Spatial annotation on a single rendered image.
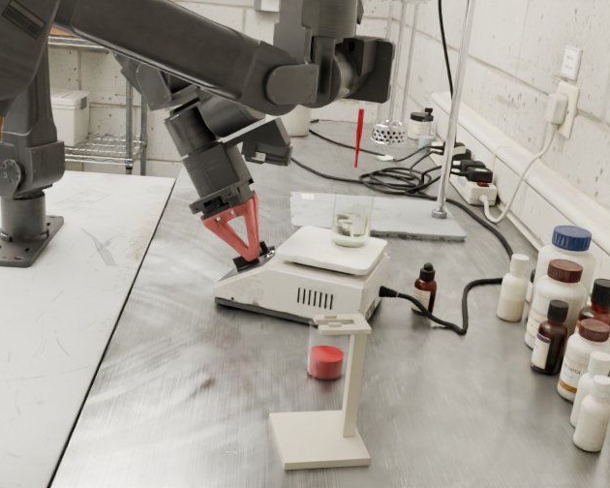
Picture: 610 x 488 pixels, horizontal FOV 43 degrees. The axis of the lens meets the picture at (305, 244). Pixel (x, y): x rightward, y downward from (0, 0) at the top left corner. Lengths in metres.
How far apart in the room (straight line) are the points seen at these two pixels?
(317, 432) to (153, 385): 0.18
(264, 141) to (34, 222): 0.39
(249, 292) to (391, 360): 0.20
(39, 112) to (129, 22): 0.51
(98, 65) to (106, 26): 2.82
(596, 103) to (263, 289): 0.63
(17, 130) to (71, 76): 2.36
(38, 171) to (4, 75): 0.56
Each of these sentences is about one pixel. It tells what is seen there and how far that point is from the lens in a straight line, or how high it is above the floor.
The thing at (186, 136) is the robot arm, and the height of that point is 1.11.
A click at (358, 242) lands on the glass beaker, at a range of 0.97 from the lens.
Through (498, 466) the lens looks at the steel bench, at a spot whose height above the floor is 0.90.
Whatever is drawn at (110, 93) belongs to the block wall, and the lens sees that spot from 3.46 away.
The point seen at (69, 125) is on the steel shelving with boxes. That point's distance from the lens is 3.19.
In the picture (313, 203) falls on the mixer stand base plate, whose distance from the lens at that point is 1.42.
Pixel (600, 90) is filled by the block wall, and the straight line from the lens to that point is 1.31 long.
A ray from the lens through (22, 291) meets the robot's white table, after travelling 1.05.
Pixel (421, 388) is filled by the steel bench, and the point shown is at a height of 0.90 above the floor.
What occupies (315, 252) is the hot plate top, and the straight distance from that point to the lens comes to 0.96.
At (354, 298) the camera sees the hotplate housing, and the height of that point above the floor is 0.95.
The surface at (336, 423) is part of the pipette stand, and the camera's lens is 0.77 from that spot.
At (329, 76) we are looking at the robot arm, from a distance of 0.75.
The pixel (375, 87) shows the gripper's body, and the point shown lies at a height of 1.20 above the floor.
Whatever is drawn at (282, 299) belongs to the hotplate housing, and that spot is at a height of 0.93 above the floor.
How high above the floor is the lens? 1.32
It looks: 20 degrees down
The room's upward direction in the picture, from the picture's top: 5 degrees clockwise
